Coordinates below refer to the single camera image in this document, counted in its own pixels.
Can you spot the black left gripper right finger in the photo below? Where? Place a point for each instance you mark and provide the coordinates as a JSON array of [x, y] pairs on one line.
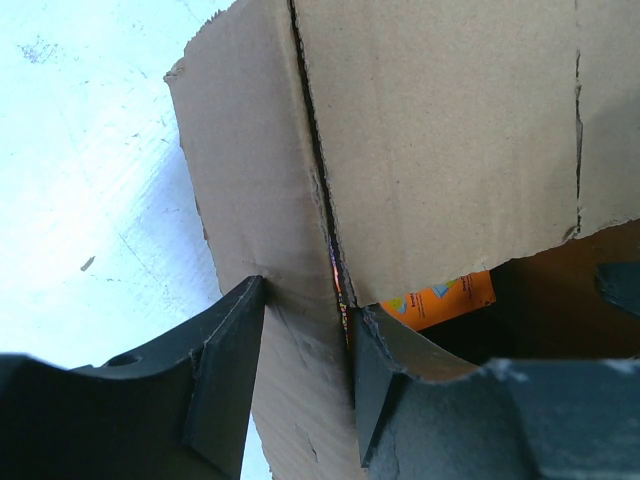
[[423, 413]]

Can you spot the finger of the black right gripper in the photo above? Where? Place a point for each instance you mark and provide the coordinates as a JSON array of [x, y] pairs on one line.
[[619, 285]]

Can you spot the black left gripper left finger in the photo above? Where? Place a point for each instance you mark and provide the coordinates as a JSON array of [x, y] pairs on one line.
[[176, 407]]

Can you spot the orange product carton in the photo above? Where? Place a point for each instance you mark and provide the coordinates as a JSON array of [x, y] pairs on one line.
[[443, 302]]

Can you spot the brown cardboard express box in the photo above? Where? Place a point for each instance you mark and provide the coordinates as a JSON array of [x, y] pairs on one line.
[[350, 152]]

